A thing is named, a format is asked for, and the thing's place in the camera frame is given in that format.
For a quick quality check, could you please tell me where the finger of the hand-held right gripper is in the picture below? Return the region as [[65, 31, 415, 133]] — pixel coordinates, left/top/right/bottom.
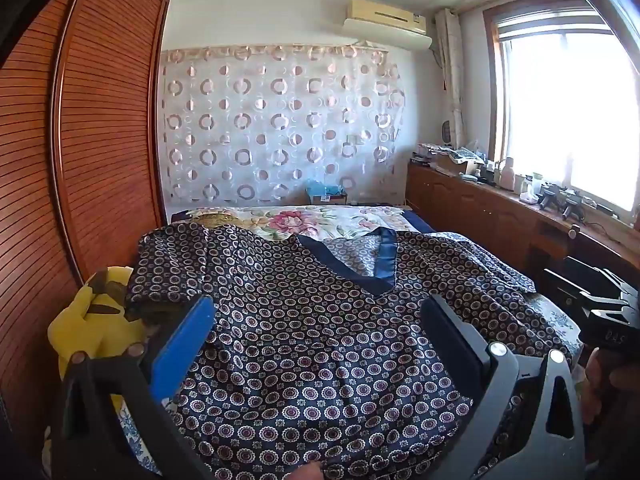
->
[[543, 256, 626, 312]]

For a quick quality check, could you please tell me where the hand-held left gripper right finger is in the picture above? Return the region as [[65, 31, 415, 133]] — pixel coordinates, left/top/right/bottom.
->
[[419, 294, 586, 480]]

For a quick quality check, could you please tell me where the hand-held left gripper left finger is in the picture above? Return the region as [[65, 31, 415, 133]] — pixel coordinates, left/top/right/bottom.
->
[[52, 294, 218, 480]]

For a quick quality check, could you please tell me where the navy patterned pajama top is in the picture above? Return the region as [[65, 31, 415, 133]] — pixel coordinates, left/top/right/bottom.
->
[[125, 222, 573, 480]]

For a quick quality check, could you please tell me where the person's right hand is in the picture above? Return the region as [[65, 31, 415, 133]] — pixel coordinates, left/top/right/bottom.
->
[[582, 347, 640, 413]]

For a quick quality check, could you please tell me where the yellow plush toy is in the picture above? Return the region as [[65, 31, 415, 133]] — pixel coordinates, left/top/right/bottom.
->
[[47, 266, 151, 411]]

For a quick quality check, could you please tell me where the small white bottle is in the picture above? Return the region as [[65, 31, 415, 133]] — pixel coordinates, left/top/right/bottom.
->
[[520, 172, 545, 206]]

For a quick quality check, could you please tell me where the wooden sideboard cabinet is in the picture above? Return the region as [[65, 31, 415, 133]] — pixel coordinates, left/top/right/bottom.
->
[[406, 160, 640, 301]]

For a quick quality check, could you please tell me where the ochre patterned cloth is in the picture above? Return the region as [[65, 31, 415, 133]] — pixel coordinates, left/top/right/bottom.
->
[[192, 211, 241, 228]]

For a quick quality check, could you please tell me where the pale thermos bottle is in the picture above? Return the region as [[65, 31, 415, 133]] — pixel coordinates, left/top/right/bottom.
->
[[499, 156, 517, 192]]

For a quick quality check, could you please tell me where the open box with papers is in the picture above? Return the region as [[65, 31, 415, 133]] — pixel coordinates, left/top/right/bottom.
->
[[432, 146, 485, 177]]

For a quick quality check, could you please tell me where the wooden-framed window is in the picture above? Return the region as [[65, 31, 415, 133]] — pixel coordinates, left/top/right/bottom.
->
[[482, 5, 640, 226]]

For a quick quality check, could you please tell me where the cardboard box with blue cloth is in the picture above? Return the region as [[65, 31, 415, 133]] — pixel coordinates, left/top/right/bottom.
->
[[305, 180, 348, 206]]

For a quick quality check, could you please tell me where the wooden louvered wardrobe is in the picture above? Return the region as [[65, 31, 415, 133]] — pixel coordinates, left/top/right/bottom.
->
[[0, 0, 171, 461]]

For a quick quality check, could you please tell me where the circle-patterned sheer curtain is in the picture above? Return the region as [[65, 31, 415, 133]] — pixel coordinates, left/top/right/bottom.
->
[[160, 44, 406, 207]]

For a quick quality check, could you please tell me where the white window curtain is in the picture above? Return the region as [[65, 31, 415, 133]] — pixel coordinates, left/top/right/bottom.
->
[[434, 7, 471, 148]]

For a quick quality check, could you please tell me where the beige air conditioner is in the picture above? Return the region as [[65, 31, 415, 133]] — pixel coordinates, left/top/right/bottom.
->
[[342, 0, 433, 51]]

